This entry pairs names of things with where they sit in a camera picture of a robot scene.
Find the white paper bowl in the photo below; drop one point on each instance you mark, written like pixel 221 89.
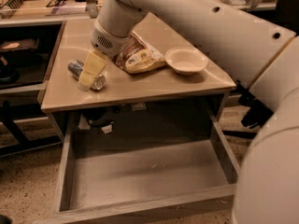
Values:
pixel 186 61

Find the wooden cabinet with beige top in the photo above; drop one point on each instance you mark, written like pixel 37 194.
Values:
pixel 63 94

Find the black coiled spring tool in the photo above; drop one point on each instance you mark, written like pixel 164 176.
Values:
pixel 10 7

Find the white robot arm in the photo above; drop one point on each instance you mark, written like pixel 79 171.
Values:
pixel 259 54

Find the silver redbull can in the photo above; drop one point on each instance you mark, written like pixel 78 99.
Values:
pixel 75 68

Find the white gripper with vents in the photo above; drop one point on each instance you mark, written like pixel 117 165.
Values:
pixel 108 43

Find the grey open top drawer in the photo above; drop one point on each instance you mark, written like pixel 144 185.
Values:
pixel 169 160

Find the dark side shelf unit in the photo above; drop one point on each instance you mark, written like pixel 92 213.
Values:
pixel 27 54

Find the black office chair base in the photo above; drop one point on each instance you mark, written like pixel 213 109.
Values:
pixel 258 113

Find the brown chip bag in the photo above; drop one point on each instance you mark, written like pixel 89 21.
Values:
pixel 138 56

